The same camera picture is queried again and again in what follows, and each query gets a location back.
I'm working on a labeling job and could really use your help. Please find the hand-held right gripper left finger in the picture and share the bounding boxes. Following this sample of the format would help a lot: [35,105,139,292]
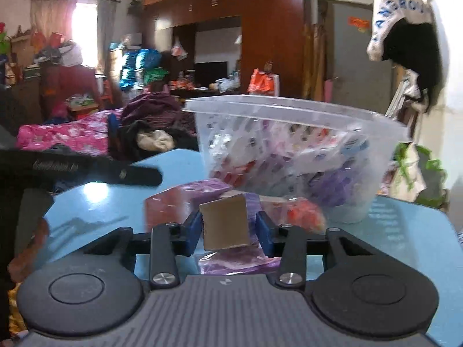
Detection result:
[84,211,204,290]

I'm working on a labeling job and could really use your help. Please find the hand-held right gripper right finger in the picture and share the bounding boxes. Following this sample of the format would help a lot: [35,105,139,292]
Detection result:
[254,211,381,290]

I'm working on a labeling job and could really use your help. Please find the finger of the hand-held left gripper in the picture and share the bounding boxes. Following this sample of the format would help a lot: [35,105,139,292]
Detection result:
[51,112,124,162]
[90,158,164,186]

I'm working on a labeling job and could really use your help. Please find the purple box with cardboard flap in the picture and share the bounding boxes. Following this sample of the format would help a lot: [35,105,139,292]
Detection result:
[145,179,283,276]

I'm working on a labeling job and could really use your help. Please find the white plastic laundry basket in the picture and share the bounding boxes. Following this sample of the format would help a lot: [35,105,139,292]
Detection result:
[183,94,412,225]

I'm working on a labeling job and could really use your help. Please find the beige cloth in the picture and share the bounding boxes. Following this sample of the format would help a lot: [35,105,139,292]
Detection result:
[136,129,175,153]

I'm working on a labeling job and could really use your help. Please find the red box in clear plastic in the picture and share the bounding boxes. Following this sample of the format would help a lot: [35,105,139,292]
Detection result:
[260,195,327,234]

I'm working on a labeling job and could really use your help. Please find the pink floral blanket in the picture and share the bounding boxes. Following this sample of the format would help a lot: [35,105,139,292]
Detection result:
[16,110,124,157]

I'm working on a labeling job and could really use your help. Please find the purple striped clothes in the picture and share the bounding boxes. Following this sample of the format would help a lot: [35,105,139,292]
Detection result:
[120,92,182,124]

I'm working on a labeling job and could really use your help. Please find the dark clothing pile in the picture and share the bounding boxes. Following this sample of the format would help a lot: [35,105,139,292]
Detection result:
[119,119,200,160]

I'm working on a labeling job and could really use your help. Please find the dark red chair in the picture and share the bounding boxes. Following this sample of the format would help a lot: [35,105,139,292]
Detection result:
[39,61,104,117]

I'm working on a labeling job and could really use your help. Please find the stack of blue patterned bags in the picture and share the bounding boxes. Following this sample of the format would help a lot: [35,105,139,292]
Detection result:
[119,48,162,88]

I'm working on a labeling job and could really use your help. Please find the black television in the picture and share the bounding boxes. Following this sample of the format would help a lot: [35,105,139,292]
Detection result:
[193,61,229,89]

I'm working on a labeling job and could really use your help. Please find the pink curtain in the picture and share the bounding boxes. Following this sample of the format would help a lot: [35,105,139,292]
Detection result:
[28,0,79,45]

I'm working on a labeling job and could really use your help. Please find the red and white plastic bag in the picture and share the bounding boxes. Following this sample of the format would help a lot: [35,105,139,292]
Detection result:
[247,68,280,97]

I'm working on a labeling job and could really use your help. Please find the green and white plastic bag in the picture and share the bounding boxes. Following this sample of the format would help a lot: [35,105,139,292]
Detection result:
[390,142,448,207]

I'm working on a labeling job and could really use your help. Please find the dark red wooden wardrobe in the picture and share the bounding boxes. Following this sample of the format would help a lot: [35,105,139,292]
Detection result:
[139,0,312,99]

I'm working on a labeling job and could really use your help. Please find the leaning wooden boards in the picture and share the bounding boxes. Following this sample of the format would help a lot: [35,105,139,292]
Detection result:
[303,23,327,101]

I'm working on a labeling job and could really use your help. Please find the grey door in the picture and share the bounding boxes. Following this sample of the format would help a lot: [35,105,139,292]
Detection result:
[325,0,396,106]

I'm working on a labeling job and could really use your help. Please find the black garment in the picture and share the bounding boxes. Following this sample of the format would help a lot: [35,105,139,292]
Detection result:
[381,18,442,113]

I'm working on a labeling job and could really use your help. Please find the white hoodie with blue letters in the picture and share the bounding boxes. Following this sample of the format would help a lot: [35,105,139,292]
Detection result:
[367,0,435,63]

